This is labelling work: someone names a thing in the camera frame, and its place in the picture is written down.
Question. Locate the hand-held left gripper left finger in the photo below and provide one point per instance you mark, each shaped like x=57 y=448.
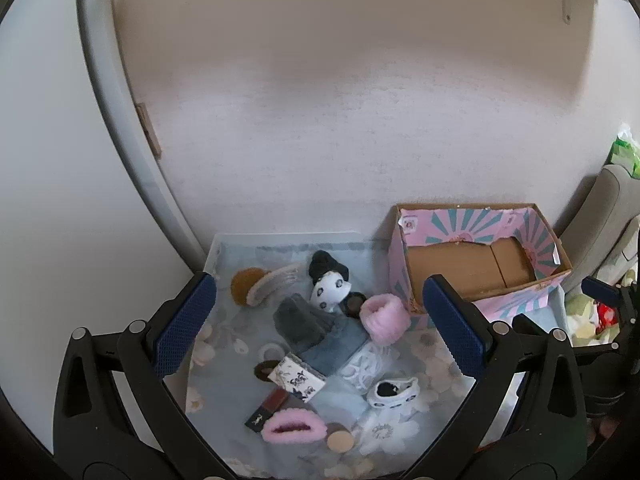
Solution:
x=185 y=325

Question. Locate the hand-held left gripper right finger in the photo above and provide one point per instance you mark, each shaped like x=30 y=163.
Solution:
x=455 y=330

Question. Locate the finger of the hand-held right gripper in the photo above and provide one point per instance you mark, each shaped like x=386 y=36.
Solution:
x=530 y=324
x=597 y=287

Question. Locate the pink striped cardboard box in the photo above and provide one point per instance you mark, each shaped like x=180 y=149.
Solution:
x=460 y=270

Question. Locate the pink fluffy scrunchie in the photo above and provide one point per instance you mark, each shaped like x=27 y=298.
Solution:
x=382 y=317

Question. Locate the grey fuzzy sock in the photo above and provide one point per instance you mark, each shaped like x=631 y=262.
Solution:
x=300 y=325

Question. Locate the blue-grey fuzzy cloth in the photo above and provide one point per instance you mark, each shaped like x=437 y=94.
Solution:
x=336 y=347

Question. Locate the small floral print box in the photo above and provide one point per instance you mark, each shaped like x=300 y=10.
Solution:
x=297 y=377

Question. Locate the pink fuzzy hair claw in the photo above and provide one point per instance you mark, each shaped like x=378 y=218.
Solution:
x=270 y=430

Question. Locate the green floral cloth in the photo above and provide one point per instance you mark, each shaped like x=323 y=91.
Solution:
x=580 y=310

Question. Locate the grey chair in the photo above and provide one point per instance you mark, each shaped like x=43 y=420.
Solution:
x=607 y=220

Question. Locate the green packet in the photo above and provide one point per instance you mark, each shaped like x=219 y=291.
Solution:
x=627 y=152

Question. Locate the round wooden disc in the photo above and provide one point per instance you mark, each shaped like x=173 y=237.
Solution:
x=340 y=442

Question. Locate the curved grey frame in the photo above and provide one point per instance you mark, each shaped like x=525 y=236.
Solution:
x=125 y=120

